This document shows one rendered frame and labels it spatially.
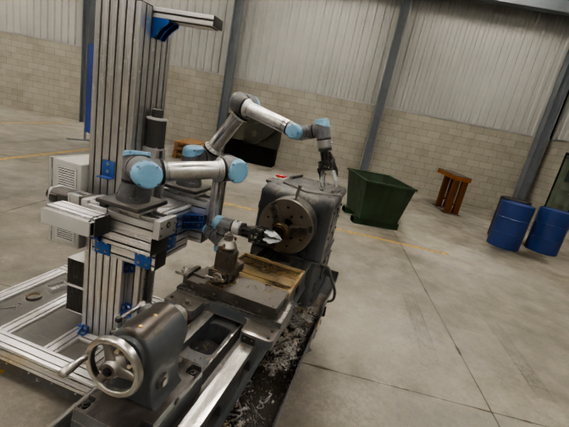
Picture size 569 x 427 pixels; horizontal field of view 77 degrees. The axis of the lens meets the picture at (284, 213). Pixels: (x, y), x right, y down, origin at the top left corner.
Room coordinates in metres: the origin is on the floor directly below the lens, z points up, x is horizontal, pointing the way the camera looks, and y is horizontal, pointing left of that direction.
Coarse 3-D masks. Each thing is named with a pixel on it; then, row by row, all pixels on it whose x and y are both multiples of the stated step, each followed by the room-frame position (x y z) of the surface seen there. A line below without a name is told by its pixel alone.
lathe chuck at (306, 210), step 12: (288, 204) 1.88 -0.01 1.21; (300, 204) 1.87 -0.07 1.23; (264, 216) 1.91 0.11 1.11; (288, 216) 1.88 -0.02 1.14; (300, 216) 1.86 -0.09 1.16; (312, 216) 1.89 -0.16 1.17; (312, 228) 1.87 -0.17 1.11; (288, 240) 1.87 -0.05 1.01; (300, 240) 1.86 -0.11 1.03; (288, 252) 1.87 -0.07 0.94
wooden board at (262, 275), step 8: (240, 256) 1.76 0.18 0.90; (248, 256) 1.81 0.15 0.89; (256, 256) 1.81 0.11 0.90; (248, 264) 1.73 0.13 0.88; (256, 264) 1.74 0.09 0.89; (264, 264) 1.76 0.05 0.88; (272, 264) 1.78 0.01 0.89; (280, 264) 1.77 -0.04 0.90; (240, 272) 1.62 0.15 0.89; (248, 272) 1.63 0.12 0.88; (256, 272) 1.65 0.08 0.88; (264, 272) 1.67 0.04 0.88; (272, 272) 1.69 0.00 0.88; (296, 272) 1.74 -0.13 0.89; (304, 272) 1.73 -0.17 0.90; (264, 280) 1.58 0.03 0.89; (272, 280) 1.59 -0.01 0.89; (280, 280) 1.61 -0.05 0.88; (288, 280) 1.63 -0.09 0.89; (296, 280) 1.61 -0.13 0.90; (280, 288) 1.53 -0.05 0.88; (288, 288) 1.55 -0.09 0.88; (288, 296) 1.46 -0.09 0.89
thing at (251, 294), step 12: (192, 276) 1.33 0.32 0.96; (204, 276) 1.34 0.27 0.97; (240, 276) 1.40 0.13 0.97; (192, 288) 1.30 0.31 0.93; (204, 288) 1.28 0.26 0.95; (216, 288) 1.26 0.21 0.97; (228, 288) 1.28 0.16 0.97; (240, 288) 1.30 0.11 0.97; (252, 288) 1.32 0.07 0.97; (264, 288) 1.34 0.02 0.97; (276, 288) 1.36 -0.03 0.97; (228, 300) 1.25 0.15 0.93; (240, 300) 1.24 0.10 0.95; (252, 300) 1.23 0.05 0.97; (264, 300) 1.25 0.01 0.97; (276, 300) 1.27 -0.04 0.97; (264, 312) 1.22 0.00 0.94; (276, 312) 1.22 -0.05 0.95
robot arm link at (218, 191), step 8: (216, 184) 1.80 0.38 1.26; (224, 184) 1.82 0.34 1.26; (216, 192) 1.80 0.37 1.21; (224, 192) 1.83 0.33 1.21; (216, 200) 1.80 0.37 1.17; (208, 208) 1.82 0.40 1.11; (216, 208) 1.80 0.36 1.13; (208, 216) 1.81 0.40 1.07; (208, 224) 1.80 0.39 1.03; (208, 232) 1.79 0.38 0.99
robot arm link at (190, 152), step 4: (184, 148) 2.02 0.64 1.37; (188, 148) 2.01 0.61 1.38; (192, 148) 2.02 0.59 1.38; (196, 148) 2.03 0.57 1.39; (200, 148) 2.04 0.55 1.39; (184, 152) 2.02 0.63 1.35; (188, 152) 2.00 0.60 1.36; (192, 152) 2.01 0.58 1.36; (196, 152) 2.02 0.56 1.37; (200, 152) 2.03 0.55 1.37; (204, 152) 2.09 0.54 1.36; (184, 156) 2.01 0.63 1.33; (188, 156) 2.00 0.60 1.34; (192, 156) 2.00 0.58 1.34; (196, 156) 2.02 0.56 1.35; (200, 156) 2.04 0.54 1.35; (204, 156) 2.08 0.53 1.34; (184, 160) 2.01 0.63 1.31; (188, 160) 2.00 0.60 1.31; (192, 160) 2.01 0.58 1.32; (196, 160) 2.02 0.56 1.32; (200, 160) 2.04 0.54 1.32; (204, 160) 2.08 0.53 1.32
